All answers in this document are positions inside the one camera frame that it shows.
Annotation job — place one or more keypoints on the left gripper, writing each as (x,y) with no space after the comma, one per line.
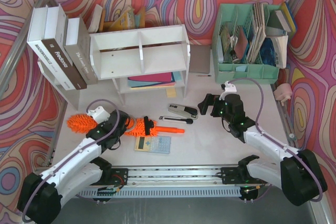
(148,126)

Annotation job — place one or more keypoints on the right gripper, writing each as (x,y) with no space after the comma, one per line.
(215,106)

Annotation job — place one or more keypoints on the orange microfiber duster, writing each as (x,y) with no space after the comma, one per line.
(83,123)

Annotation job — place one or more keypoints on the clear tape roll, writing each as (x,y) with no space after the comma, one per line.
(130,123)

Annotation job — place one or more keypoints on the black clip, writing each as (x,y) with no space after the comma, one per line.
(148,125)

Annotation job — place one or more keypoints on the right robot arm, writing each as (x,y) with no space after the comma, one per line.
(297,173)

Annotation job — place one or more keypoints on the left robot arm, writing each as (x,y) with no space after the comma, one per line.
(43,196)

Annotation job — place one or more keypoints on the white wooden bookshelf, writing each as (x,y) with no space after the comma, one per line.
(118,55)

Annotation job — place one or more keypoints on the black silver stapler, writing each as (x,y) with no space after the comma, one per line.
(184,111)

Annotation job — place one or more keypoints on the yellow sticky notes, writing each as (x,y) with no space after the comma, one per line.
(171,93)

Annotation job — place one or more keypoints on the stack of coloured paper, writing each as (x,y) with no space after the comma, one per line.
(154,80)

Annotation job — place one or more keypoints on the white side shelf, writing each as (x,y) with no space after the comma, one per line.
(72,97)

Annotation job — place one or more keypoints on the beige blue calculator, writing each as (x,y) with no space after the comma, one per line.
(153,144)

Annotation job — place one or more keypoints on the mint green desk organizer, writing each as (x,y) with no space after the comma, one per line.
(237,39)

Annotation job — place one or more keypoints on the pink pig figurine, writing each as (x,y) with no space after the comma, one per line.
(283,93)

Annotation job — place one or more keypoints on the grey book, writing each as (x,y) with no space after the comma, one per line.
(77,46)

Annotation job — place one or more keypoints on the books behind shelf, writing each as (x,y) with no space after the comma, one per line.
(127,20)

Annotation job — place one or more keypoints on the brown book Fredonia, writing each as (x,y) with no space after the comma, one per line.
(66,72)

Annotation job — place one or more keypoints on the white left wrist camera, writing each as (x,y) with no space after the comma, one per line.
(99,114)

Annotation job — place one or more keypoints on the aluminium mounting rail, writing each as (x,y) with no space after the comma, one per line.
(170,175)

